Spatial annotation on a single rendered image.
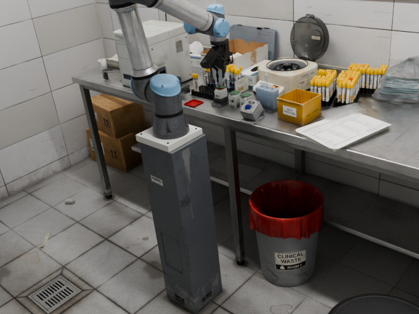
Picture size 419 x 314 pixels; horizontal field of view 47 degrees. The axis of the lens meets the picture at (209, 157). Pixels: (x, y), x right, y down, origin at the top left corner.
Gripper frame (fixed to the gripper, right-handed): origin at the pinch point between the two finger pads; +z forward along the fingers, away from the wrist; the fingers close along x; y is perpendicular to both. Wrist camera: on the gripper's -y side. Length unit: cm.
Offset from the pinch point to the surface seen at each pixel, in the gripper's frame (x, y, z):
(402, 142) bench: -85, 5, 10
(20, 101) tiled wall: 169, -18, 35
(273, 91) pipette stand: -27.6, 4.3, 0.1
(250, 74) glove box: 0.7, 24.3, 2.9
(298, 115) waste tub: -44.4, -2.0, 5.2
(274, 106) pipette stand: -27.6, 4.3, 7.1
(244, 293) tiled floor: -26, -23, 97
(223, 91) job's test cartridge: -2.0, 0.5, 3.2
